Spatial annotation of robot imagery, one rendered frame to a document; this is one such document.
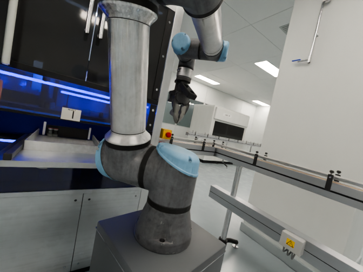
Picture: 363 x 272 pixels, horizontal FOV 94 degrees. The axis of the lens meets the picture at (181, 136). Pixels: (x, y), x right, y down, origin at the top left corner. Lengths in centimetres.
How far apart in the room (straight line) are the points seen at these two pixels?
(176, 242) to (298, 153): 169
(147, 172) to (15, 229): 94
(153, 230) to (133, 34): 42
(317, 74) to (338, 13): 54
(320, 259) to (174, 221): 110
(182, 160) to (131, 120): 15
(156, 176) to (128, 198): 87
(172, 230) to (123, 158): 20
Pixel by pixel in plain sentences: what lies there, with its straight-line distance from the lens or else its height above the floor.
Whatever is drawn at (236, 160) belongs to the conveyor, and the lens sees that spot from 156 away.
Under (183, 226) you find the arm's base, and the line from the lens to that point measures 46.
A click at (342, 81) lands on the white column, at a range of 203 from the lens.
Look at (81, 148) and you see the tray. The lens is 83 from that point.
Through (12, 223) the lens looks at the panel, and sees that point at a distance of 125.
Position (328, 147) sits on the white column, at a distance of 193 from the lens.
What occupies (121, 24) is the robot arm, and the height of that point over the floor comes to 124.
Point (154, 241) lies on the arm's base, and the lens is 45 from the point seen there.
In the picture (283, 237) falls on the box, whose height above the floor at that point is 51.
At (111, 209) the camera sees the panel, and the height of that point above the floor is 46.
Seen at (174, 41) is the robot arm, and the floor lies 139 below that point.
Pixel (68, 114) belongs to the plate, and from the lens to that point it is 107.
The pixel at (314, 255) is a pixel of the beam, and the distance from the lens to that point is 143.
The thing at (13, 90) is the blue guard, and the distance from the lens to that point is 109.
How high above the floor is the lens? 108
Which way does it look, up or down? 3 degrees down
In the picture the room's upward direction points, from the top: 11 degrees clockwise
